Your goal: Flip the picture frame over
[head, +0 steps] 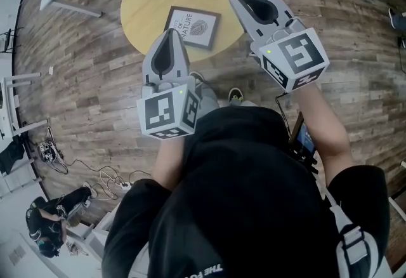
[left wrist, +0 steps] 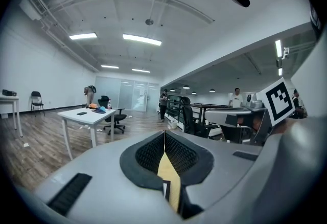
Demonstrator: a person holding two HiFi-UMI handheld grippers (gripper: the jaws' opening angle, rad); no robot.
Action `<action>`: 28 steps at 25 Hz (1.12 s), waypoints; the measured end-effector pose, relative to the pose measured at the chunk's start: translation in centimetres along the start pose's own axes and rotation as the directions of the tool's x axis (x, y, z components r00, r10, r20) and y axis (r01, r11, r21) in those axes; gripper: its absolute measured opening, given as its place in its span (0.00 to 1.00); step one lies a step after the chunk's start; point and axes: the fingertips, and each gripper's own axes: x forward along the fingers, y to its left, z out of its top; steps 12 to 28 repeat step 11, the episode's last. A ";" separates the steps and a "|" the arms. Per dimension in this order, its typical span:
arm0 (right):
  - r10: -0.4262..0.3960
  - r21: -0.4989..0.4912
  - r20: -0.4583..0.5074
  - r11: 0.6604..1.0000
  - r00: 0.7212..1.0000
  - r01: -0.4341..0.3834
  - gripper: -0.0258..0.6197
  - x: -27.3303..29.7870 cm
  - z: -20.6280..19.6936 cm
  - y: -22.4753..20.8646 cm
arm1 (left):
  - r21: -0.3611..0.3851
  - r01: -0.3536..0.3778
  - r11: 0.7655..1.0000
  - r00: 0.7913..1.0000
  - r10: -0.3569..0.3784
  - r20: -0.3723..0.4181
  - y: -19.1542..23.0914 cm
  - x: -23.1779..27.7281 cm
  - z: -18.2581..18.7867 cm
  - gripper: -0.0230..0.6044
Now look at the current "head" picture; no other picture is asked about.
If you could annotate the black bag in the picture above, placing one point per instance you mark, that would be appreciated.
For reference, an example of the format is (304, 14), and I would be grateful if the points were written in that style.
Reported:
(11, 157)

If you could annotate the dark framed picture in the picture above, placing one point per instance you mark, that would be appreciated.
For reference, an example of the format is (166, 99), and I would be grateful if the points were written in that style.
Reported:
(203, 29)

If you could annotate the black folding chair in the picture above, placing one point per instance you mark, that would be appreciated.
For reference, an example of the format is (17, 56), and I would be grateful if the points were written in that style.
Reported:
(8, 42)

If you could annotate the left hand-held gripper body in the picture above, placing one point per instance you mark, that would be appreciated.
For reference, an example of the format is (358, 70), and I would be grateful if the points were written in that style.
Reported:
(158, 115)

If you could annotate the white table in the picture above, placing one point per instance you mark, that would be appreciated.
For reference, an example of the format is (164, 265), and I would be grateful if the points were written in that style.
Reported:
(101, 232)

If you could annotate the black screen device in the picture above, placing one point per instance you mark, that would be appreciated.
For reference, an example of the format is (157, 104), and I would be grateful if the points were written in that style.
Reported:
(303, 138)

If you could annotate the small white floor tag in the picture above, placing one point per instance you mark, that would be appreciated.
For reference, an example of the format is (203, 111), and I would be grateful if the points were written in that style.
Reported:
(50, 70)

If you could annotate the person's right forearm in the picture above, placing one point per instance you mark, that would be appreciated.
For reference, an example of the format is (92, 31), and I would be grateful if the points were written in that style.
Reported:
(323, 134)

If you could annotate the round yellow table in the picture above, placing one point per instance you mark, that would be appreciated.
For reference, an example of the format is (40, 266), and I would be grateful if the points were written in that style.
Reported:
(142, 0)

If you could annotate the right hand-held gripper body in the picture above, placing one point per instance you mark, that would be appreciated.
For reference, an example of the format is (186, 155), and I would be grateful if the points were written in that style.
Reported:
(298, 51)

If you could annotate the white power strip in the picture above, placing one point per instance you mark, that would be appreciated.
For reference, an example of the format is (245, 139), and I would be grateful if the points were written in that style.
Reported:
(124, 185)

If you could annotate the person's right shoe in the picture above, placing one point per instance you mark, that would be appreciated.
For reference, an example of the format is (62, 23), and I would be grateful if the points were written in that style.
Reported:
(236, 94)

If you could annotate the person's left forearm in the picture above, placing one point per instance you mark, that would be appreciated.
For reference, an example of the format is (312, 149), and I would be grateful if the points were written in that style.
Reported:
(168, 162)

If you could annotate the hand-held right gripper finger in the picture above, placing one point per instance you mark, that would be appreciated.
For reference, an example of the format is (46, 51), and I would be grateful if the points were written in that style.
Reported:
(280, 10)
(250, 30)

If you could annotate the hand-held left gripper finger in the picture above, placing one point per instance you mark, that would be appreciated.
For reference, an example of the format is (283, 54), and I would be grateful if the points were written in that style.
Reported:
(146, 70)
(184, 61)

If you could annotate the person's left shoe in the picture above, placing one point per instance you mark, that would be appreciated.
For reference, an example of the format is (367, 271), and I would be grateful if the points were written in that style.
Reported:
(197, 77)

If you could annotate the person's shoe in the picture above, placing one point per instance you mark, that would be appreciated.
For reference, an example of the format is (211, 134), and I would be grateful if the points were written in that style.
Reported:
(236, 94)
(197, 77)

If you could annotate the person's black shirt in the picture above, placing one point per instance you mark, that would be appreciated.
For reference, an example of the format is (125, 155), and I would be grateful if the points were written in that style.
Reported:
(241, 200)

